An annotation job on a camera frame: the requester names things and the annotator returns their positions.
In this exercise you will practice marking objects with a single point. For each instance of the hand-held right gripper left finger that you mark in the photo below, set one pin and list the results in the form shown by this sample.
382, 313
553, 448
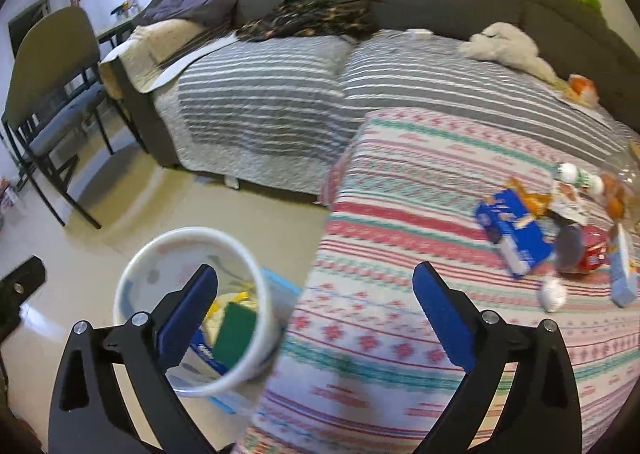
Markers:
187, 314

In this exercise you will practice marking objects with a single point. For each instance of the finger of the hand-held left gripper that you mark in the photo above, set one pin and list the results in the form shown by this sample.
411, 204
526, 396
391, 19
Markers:
20, 284

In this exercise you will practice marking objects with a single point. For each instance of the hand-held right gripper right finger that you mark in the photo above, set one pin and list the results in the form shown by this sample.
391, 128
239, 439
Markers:
442, 314

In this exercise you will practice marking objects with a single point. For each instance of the white plastic bin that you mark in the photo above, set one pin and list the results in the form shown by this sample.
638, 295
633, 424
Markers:
150, 254

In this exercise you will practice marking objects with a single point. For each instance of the red drink can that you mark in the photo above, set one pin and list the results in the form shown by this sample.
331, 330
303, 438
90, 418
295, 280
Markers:
592, 251

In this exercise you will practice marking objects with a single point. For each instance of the white bottle with foil lid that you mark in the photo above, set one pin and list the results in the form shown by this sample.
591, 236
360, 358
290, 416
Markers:
580, 178

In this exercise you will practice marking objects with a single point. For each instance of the yellow wrapper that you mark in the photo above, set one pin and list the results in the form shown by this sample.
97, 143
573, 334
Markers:
225, 305

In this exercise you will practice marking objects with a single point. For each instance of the blue white packet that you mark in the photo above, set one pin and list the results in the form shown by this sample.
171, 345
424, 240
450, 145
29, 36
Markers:
206, 355

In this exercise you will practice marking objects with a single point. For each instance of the green box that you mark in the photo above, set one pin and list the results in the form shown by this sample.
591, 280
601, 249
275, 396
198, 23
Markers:
235, 334

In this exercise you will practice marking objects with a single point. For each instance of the clutter on floor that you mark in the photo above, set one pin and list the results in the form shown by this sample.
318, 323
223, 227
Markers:
6, 199

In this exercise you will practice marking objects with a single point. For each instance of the blue cardboard box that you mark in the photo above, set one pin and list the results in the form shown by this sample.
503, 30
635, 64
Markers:
515, 234

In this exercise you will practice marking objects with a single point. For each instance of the white crumpled paper ball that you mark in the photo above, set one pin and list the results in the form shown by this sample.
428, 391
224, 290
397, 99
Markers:
551, 295

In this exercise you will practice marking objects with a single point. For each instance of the pink teal patterned blanket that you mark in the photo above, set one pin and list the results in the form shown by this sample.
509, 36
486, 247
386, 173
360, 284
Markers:
400, 184

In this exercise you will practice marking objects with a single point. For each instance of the orange snack wrapper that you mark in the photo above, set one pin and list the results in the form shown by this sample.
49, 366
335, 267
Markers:
532, 199

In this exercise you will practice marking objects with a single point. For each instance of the white printed wrapper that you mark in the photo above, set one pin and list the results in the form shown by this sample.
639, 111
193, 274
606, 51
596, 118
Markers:
570, 206

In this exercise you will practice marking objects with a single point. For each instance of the light blue carton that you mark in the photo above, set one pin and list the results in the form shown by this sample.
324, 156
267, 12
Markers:
622, 269

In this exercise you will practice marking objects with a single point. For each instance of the clear bag of oranges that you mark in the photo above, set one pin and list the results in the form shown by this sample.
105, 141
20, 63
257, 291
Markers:
616, 194

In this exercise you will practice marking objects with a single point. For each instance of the grey striped blanket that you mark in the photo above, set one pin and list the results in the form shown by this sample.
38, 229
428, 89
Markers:
280, 84

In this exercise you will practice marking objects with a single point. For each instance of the yellow white booklet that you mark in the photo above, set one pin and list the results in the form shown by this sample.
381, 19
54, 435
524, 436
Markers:
592, 109

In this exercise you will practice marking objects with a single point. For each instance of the orange plush toy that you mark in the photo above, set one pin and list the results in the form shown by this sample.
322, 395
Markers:
582, 87

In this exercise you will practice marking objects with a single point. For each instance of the small side table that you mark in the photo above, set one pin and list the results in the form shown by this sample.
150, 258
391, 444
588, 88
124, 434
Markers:
117, 29

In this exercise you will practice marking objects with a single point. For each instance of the cream quilted cloth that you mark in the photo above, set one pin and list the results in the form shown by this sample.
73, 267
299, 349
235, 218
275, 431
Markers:
155, 42

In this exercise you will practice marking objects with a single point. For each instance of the white plush toy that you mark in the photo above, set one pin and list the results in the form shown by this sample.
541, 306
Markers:
505, 44

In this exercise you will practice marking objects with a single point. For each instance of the items on side table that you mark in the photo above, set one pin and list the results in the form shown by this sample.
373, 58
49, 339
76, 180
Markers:
125, 7

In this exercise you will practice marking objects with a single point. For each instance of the dark patterned cloth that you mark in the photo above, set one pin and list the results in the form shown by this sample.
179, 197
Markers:
305, 17

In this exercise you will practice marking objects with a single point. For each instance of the grey chair with black frame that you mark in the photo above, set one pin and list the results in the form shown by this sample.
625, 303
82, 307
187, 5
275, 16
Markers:
50, 49

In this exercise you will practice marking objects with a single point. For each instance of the dark wall frame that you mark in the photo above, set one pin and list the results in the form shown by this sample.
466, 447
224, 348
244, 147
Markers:
30, 17

